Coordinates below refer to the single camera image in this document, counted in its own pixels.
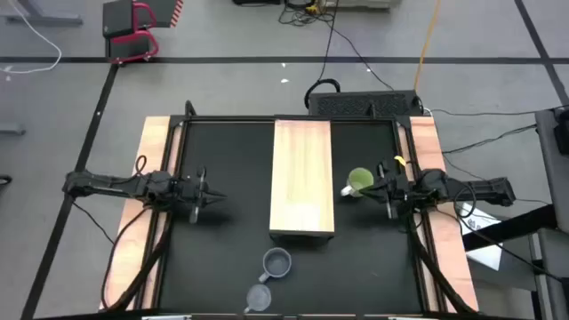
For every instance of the white power strip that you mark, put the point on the white power strip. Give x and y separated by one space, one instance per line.
355 3

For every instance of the yellow tape tag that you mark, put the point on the yellow tape tag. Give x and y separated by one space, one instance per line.
399 161

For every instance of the small translucent grey cup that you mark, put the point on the small translucent grey cup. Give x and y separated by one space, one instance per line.
260 297

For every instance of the grey metal table base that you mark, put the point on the grey metal table base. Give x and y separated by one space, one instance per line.
44 20

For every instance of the white printed paper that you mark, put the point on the white printed paper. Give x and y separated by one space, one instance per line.
484 260

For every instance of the grey metal foot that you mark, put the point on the grey metal foot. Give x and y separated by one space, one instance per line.
11 130

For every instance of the black metal beam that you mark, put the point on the black metal beam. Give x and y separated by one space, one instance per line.
511 229

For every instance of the black device on side table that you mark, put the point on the black device on side table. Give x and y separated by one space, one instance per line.
562 133

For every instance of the green and white mug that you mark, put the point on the green and white mug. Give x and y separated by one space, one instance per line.
358 178

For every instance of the grey side table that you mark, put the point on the grey side table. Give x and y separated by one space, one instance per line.
551 178

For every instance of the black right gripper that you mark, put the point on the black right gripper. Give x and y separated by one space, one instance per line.
395 189

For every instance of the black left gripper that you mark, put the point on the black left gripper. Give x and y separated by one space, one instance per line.
189 193

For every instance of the black table frame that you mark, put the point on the black table frame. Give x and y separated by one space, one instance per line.
222 118

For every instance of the red and black cart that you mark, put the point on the red and black cart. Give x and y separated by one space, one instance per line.
120 20

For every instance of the wooden shelf with black frame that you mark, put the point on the wooden shelf with black frame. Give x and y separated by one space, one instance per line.
302 178

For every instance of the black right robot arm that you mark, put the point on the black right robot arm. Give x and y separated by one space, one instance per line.
484 189

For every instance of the large grey ceramic mug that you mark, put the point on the large grey ceramic mug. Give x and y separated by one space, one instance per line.
278 264

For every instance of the light wooden side board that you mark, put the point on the light wooden side board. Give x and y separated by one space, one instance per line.
151 142
427 142

